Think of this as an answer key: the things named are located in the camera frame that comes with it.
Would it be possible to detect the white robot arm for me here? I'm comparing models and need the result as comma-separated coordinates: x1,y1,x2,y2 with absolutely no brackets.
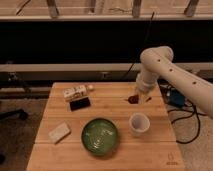
136,46,213,119

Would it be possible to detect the white ceramic cup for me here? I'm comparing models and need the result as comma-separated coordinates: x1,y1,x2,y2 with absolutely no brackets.
129,113,150,137

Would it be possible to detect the blue box on floor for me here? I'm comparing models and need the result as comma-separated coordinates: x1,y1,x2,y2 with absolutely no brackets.
169,90,185,107

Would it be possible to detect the green plate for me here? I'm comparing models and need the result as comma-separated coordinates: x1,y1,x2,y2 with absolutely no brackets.
81,118,119,156

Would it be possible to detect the black rectangular block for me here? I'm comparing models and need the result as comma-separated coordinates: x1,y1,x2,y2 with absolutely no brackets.
70,97,91,111

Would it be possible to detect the white patterned box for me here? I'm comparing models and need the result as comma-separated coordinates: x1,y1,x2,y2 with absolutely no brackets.
63,85,87,100

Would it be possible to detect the beige sponge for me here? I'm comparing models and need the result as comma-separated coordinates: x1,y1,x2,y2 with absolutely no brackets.
48,123,71,144

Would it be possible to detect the office chair base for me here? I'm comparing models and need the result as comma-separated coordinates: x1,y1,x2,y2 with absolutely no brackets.
0,109,28,120

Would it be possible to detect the black cable on floor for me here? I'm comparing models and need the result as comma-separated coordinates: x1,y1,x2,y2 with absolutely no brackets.
166,84,213,145

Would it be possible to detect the black hanging cable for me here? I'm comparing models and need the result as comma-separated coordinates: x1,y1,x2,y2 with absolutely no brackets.
120,11,156,80

